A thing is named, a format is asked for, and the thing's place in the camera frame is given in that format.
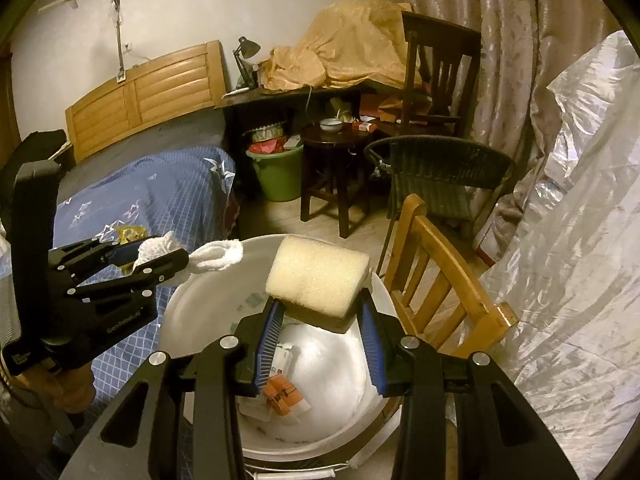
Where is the yellow snack packet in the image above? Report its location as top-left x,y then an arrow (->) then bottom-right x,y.
115,225 -> 149,247

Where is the black desk lamp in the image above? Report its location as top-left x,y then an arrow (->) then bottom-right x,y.
232,36 -> 262,92

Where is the patterned beige curtain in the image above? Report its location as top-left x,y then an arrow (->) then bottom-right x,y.
370,0 -> 623,263

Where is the person's left hand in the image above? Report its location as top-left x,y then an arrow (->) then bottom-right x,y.
32,355 -> 96,413

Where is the green plastic bucket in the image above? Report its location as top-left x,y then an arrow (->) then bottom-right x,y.
246,142 -> 305,203

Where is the round dark wooden stool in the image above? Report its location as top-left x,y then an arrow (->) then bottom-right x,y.
299,122 -> 381,240

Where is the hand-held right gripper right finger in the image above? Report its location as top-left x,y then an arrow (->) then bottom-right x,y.
356,287 -> 583,480

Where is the dark wooden desk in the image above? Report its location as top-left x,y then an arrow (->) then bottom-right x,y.
215,80 -> 401,131

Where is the wooden headboard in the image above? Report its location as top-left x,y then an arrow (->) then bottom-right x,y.
65,40 -> 228,163

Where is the bed with dark sheet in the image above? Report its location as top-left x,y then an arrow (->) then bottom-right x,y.
55,112 -> 229,201

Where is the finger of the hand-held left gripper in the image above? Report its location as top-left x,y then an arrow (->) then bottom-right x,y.
48,237 -> 146,276
67,251 -> 190,306

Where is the silver plastic sheet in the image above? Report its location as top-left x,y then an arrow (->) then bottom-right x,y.
450,30 -> 640,480

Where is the light wooden chair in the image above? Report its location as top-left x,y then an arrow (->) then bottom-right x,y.
382,193 -> 521,359

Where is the blue checked blanket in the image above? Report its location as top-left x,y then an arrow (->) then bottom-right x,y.
52,146 -> 239,411

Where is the dark wooden chair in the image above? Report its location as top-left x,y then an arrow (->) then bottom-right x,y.
395,10 -> 482,137

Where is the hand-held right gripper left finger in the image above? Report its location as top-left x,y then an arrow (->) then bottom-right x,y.
60,297 -> 287,480

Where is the white plastic bucket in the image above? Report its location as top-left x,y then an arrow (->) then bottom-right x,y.
160,232 -> 407,480

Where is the orange cloth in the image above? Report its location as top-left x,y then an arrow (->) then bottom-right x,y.
259,0 -> 426,95

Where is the dark wicker chair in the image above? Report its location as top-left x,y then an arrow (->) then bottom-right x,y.
364,136 -> 517,241

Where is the patterned round basket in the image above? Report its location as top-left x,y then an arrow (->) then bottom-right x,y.
244,120 -> 289,144

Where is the cream foam sponge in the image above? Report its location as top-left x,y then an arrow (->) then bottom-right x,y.
265,235 -> 372,335

